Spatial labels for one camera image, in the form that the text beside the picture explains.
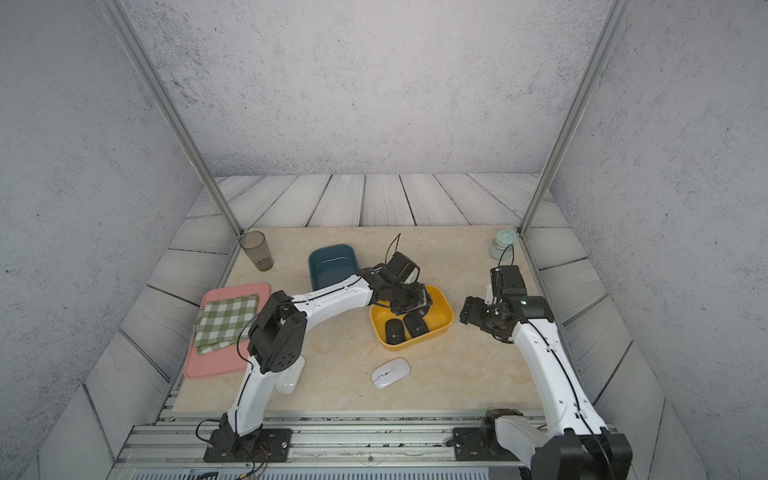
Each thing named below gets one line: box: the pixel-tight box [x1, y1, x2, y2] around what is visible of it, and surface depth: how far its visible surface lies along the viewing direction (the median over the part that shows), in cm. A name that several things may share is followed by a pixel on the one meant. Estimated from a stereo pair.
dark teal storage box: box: [308, 244, 359, 291], surface depth 111 cm
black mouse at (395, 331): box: [385, 318, 406, 345], surface depth 93 cm
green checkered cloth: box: [194, 294, 259, 355], surface depth 96 cm
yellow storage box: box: [369, 285, 454, 351], surface depth 95 cm
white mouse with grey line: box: [370, 357, 411, 390], surface depth 85 cm
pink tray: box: [184, 282, 271, 379], surface depth 92 cm
